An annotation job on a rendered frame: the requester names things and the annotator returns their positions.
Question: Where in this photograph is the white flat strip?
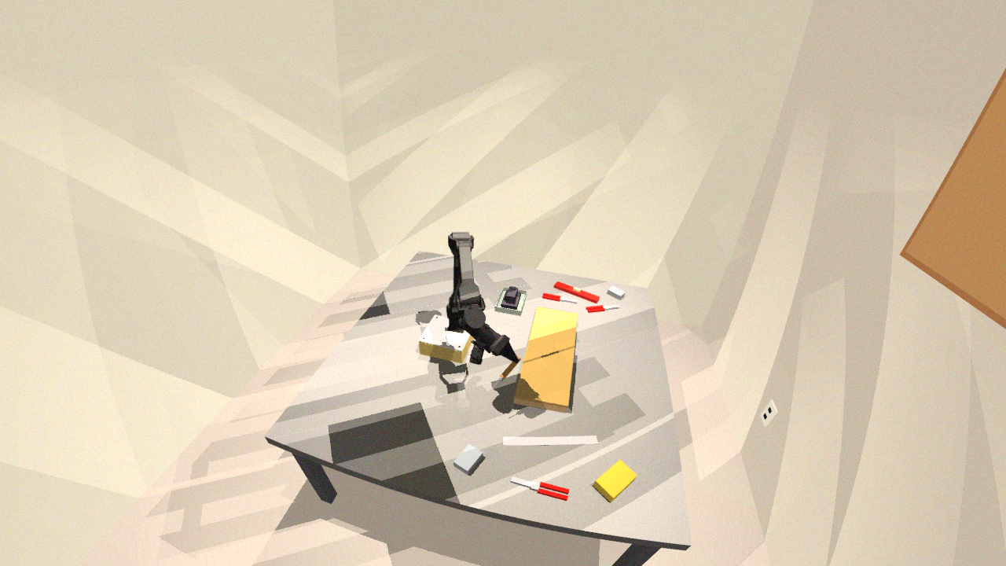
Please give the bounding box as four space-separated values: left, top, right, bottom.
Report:
503 436 598 446

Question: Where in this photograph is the brown-handled awl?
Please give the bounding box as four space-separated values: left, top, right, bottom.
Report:
497 356 522 383

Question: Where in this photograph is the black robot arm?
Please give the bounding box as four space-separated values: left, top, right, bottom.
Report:
446 232 489 364

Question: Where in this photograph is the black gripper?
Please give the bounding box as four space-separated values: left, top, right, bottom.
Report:
472 323 519 363

